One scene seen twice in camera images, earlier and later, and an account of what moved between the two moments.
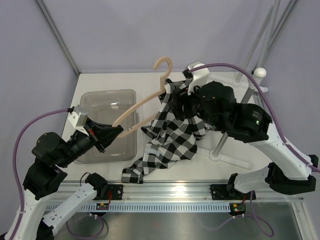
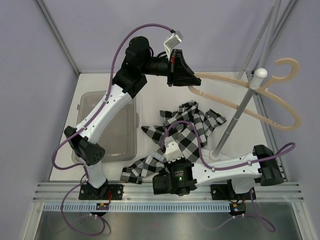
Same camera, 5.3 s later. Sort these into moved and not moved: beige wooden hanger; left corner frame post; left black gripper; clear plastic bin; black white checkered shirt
Moved: beige wooden hanger; black white checkered shirt; left black gripper
Not moved: clear plastic bin; left corner frame post
